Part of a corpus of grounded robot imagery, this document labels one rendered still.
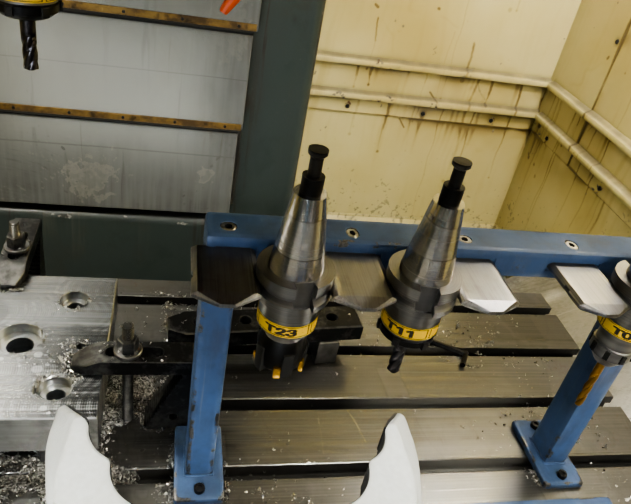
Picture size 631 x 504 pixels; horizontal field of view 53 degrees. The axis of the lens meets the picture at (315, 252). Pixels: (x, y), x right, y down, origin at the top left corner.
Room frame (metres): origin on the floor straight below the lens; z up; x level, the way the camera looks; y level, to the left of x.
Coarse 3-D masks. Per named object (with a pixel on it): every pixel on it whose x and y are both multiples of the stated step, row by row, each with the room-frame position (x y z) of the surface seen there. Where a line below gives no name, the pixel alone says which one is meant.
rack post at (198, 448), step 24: (216, 312) 0.43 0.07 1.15; (216, 336) 0.43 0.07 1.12; (216, 360) 0.43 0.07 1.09; (192, 384) 0.43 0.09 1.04; (216, 384) 0.43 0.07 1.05; (192, 408) 0.43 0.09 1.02; (216, 408) 0.43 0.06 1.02; (192, 432) 0.43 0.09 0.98; (216, 432) 0.43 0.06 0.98; (192, 456) 0.43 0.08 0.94; (216, 456) 0.46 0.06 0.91; (192, 480) 0.42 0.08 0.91; (216, 480) 0.43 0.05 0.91
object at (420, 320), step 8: (392, 312) 0.42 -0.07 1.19; (400, 312) 0.42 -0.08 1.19; (416, 312) 0.41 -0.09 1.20; (424, 312) 0.42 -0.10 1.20; (400, 320) 0.42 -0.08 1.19; (408, 320) 0.42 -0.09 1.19; (416, 320) 0.41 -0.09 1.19; (424, 320) 0.42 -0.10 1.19; (432, 320) 0.42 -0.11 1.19; (416, 328) 0.41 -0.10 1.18; (424, 328) 0.42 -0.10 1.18
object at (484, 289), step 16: (464, 272) 0.47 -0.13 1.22; (480, 272) 0.47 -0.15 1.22; (496, 272) 0.48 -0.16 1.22; (464, 288) 0.44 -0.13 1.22; (480, 288) 0.45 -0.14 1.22; (496, 288) 0.45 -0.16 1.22; (464, 304) 0.43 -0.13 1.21; (480, 304) 0.42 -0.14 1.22; (496, 304) 0.43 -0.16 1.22; (512, 304) 0.43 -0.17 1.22
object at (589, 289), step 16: (560, 272) 0.50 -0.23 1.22; (576, 272) 0.50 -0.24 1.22; (592, 272) 0.51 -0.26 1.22; (576, 288) 0.48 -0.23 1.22; (592, 288) 0.48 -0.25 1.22; (608, 288) 0.49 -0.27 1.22; (576, 304) 0.46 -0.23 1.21; (592, 304) 0.46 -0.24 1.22; (608, 304) 0.46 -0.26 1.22; (624, 304) 0.47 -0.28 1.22
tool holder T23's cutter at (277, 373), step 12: (264, 336) 0.40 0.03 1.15; (264, 348) 0.39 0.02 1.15; (276, 348) 0.39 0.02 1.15; (288, 348) 0.39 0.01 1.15; (300, 348) 0.40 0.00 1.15; (264, 360) 0.39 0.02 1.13; (276, 360) 0.39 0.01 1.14; (288, 360) 0.39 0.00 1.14; (300, 360) 0.40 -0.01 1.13; (276, 372) 0.39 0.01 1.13; (288, 372) 0.39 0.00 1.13
